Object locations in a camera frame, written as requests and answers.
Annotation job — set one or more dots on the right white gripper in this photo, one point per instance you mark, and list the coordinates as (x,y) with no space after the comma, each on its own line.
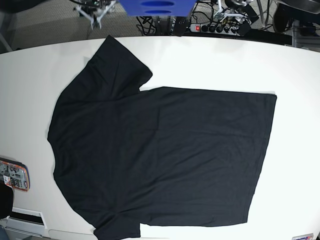
(94,11)

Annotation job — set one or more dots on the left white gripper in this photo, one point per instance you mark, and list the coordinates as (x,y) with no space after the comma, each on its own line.
(224,14)

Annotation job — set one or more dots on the black T-shirt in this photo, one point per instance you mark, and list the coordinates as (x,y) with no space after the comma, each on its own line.
(162,157)

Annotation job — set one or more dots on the white power strip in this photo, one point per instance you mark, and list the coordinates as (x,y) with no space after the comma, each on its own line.
(214,29)

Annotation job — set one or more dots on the blue plastic box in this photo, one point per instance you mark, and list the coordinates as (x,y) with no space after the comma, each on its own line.
(145,8)

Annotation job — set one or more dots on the black remote control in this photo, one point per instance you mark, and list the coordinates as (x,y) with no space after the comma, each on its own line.
(180,26)

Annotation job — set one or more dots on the orange clear screw box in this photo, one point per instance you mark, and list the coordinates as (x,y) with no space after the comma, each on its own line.
(14,174)

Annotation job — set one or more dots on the black chair edge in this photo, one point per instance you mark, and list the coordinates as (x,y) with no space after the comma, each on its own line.
(6,200)

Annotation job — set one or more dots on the white flat tray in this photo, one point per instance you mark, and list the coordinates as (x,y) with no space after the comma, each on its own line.
(25,221)

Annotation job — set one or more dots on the small printed card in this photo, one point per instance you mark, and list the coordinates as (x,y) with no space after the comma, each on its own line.
(304,237)

